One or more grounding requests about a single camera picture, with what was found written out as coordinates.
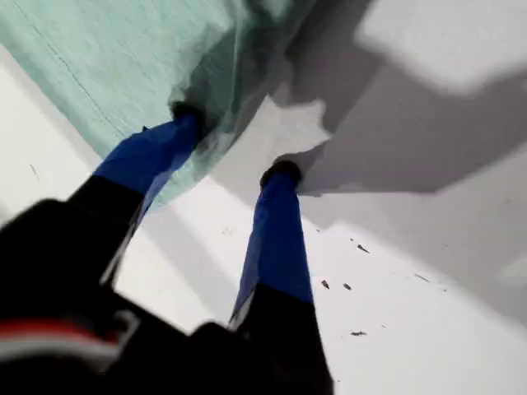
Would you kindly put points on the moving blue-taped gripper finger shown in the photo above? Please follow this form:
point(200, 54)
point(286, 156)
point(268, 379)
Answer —
point(144, 156)

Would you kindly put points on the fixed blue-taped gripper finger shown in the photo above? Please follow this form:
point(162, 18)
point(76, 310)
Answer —
point(280, 247)

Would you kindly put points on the pale green T-shirt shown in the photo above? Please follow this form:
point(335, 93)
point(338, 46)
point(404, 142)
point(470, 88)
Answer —
point(103, 53)

